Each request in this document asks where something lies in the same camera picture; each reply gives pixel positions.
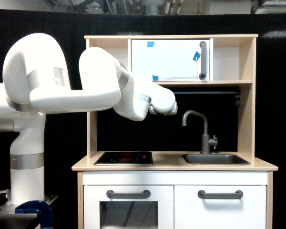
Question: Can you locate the black toy stovetop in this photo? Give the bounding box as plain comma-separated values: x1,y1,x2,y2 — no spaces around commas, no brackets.
94,151,153,165

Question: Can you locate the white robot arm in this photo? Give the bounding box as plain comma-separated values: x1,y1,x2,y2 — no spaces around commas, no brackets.
0,33,177,206

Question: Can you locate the grey faucet knob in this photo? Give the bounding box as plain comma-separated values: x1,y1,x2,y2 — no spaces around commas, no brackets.
208,135,218,149

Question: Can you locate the wooden toy kitchen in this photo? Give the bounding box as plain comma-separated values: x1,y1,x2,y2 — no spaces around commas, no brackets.
72,34,278,229

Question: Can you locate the grey microwave door handle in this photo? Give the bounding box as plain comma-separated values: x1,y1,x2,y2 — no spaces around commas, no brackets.
199,41,207,80

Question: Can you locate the white cabinet door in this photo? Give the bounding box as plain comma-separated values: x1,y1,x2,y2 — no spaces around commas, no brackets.
174,185,266,229

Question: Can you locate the white microwave door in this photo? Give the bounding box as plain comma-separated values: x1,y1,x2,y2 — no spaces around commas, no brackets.
131,39,213,81

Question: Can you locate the grey cabinet door handle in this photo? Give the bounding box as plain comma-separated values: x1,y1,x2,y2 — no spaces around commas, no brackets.
197,190,243,199

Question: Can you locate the blue C-clamp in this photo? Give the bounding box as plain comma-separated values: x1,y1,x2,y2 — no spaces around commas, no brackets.
14,200,53,229

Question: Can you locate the blue tape piece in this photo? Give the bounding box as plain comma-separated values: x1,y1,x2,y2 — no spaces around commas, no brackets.
147,42,154,48
193,51,201,62
152,75,159,81

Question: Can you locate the blue tape piece top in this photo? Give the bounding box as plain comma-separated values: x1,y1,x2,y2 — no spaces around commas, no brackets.
147,42,154,48

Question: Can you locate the grey toy sink basin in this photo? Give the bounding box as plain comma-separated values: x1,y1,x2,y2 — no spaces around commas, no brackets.
183,154,250,165

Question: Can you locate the blue tape piece bottom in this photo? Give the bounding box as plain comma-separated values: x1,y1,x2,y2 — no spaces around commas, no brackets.
152,75,159,81

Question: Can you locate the grey oven door handle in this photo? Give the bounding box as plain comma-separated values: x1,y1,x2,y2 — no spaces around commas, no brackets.
106,190,151,199

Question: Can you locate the grey toy faucet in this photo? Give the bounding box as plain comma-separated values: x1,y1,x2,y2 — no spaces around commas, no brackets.
182,110,210,155

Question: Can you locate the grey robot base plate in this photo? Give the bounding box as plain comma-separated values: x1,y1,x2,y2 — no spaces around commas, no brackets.
0,195,58,219

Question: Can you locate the white oven door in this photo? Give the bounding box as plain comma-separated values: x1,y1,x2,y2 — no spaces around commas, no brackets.
83,185,174,229

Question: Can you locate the blue tape piece right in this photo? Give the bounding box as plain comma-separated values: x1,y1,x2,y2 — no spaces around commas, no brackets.
193,51,201,62

